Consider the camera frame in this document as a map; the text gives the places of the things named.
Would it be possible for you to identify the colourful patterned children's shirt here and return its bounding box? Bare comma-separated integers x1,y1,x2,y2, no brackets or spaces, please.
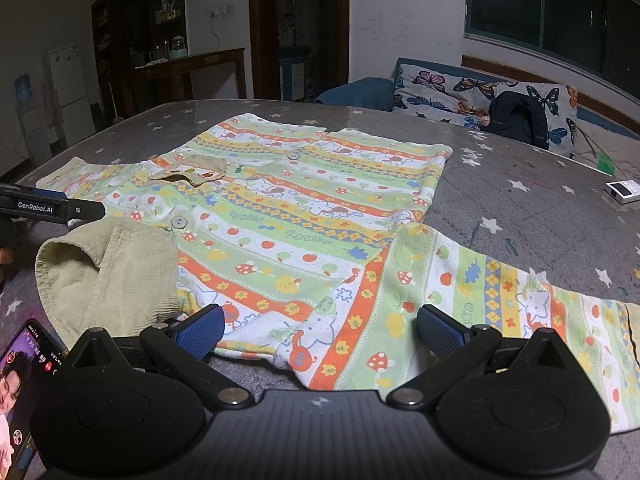
37,112,640,433

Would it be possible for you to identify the butterfly print cushion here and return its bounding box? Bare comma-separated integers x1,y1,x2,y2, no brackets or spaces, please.
392,62,581,158

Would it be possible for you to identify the dark wooden door frame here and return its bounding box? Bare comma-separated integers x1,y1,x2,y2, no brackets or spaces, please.
248,0,351,101

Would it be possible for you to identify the small white device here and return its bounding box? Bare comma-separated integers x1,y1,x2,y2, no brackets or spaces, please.
605,178,640,205

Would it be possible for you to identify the blue and white cabinet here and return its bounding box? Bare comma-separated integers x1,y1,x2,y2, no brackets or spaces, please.
277,46,311,102

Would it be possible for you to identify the black smartphone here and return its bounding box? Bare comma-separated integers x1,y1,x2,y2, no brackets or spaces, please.
0,317,68,480

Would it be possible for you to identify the white water dispenser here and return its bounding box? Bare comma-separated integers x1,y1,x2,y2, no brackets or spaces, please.
14,74,53,161

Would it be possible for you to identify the dark wooden shelf cabinet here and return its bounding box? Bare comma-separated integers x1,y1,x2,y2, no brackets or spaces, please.
91,0,188,111

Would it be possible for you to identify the dark window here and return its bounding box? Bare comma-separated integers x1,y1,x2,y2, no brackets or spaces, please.
462,0,640,78

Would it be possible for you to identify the dark navy bag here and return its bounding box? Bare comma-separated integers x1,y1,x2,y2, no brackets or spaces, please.
480,91,551,150

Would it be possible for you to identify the white refrigerator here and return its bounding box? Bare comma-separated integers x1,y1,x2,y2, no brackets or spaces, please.
47,44,93,151

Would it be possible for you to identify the blue blanket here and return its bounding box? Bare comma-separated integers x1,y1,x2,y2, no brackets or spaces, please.
315,77,396,111

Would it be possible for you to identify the broom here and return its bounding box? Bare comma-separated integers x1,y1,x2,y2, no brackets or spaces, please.
102,82,126,125

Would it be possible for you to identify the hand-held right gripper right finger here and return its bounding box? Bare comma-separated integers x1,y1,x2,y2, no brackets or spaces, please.
387,304,576,408

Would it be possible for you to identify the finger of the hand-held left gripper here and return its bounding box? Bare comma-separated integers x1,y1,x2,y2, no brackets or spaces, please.
67,201,107,226

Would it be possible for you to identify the dark wooden side table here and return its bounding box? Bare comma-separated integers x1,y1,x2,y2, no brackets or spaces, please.
117,47,247,116

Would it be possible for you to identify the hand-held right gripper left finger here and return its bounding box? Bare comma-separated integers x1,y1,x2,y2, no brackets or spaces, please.
65,304,256,408

